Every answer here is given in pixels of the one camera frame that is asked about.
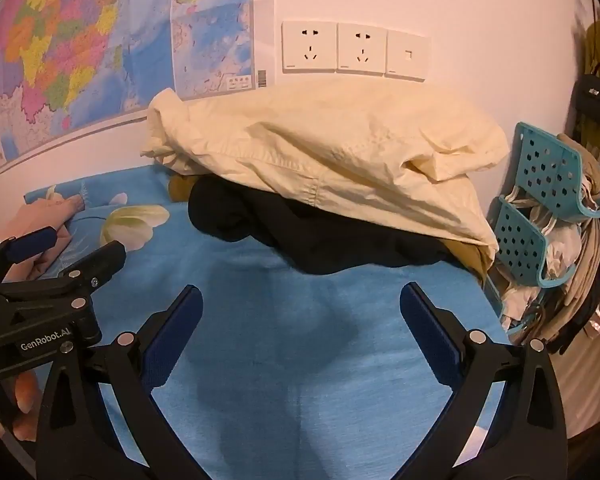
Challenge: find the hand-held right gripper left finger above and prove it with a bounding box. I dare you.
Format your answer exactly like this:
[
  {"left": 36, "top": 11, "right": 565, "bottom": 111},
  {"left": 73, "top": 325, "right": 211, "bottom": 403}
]
[{"left": 34, "top": 284, "right": 215, "bottom": 480}]

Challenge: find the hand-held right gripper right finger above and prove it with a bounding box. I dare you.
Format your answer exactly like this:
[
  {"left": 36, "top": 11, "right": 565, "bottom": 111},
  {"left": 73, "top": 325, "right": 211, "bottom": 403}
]
[{"left": 399, "top": 281, "right": 569, "bottom": 480}]

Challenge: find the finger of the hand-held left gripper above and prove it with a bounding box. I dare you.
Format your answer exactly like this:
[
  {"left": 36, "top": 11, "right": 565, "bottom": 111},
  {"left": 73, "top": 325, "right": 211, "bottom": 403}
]
[
  {"left": 0, "top": 240, "right": 127, "bottom": 312},
  {"left": 0, "top": 226, "right": 61, "bottom": 287}
]

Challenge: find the cream jacket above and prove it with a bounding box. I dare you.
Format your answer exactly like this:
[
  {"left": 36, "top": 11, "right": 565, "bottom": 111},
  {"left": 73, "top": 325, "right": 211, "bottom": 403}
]
[{"left": 140, "top": 82, "right": 510, "bottom": 281}]

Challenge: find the person's left hand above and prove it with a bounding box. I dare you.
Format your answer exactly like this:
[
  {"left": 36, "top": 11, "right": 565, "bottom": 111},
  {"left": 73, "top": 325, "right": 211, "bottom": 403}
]
[{"left": 11, "top": 367, "right": 45, "bottom": 418}]

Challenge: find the folded pink cloth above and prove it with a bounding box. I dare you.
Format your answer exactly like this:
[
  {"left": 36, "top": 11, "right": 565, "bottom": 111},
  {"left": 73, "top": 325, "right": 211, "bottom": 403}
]
[{"left": 2, "top": 195, "right": 86, "bottom": 283}]

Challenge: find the olive brown garment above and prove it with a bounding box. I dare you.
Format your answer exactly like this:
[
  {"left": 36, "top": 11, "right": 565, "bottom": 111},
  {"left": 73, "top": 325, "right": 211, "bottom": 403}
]
[{"left": 167, "top": 175, "right": 490, "bottom": 281}]

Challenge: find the blue floral bed sheet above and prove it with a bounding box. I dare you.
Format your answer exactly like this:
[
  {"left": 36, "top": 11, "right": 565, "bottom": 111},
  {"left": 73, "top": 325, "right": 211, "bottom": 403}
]
[{"left": 22, "top": 165, "right": 510, "bottom": 480}]

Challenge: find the white plastic bag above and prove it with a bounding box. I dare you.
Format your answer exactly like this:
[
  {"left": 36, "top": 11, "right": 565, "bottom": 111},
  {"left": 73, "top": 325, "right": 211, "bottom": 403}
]
[{"left": 542, "top": 222, "right": 583, "bottom": 281}]

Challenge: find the black garment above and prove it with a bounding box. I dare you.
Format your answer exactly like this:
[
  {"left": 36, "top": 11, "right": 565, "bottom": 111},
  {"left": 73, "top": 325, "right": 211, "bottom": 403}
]
[{"left": 187, "top": 177, "right": 458, "bottom": 276}]

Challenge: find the black handbag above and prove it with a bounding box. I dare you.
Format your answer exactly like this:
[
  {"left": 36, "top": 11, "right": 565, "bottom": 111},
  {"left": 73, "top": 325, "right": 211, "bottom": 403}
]
[{"left": 572, "top": 62, "right": 600, "bottom": 128}]

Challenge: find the colourful wall map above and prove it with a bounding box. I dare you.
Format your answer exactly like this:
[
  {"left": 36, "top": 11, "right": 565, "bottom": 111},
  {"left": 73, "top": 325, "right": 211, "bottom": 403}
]
[{"left": 0, "top": 0, "right": 275, "bottom": 178}]

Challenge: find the white wall socket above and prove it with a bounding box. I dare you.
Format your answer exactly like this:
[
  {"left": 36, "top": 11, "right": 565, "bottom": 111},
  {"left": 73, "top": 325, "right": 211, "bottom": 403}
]
[
  {"left": 281, "top": 21, "right": 339, "bottom": 74},
  {"left": 337, "top": 23, "right": 389, "bottom": 75}
]

